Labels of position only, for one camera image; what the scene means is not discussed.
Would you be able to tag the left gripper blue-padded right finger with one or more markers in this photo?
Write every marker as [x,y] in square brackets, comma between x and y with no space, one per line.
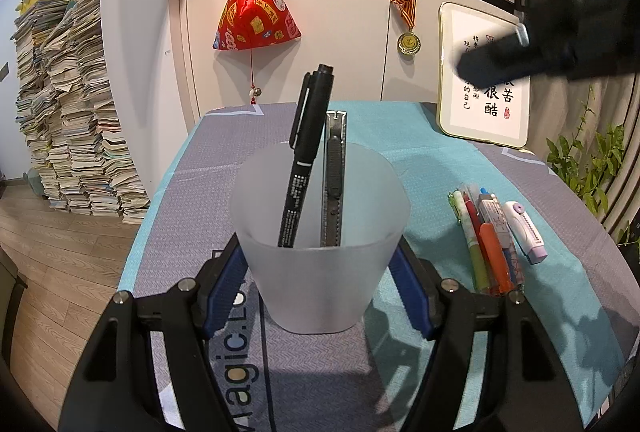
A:
[426,296]

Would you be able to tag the framed calligraphy board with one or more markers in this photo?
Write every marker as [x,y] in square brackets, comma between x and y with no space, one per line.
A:
[476,99]

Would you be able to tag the grey utility knife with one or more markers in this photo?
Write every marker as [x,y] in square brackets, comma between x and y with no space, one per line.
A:
[334,166]

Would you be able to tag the green patterned pen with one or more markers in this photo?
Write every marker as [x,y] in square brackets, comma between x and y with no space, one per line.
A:
[481,279]

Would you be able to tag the teal and grey table mat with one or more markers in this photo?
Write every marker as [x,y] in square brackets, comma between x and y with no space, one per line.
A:
[471,290]

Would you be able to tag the white purple correction tape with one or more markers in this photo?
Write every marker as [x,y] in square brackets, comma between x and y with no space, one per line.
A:
[525,232]

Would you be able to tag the green potted plant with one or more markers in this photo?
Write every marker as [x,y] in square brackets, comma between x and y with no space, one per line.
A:
[602,169]

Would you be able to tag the frosted translucent pen cup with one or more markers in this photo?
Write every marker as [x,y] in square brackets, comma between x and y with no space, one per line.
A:
[310,289]

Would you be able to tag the red pyramid hanging ornament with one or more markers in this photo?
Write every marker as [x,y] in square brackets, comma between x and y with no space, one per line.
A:
[251,24]

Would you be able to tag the orange red pen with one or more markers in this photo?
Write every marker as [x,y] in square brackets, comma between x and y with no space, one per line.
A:
[497,266]

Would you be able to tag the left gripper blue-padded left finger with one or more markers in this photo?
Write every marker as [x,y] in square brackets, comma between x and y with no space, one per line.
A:
[208,297]

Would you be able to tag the gold medal with striped ribbon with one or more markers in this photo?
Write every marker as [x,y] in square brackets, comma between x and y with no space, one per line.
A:
[408,43]

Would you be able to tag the blue capped pen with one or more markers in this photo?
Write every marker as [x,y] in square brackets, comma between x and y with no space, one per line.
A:
[492,213]

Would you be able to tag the black marker pen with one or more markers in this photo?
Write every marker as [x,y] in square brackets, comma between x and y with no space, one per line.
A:
[307,129]

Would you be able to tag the tall stack of books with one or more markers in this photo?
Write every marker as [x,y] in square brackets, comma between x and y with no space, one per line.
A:
[66,111]

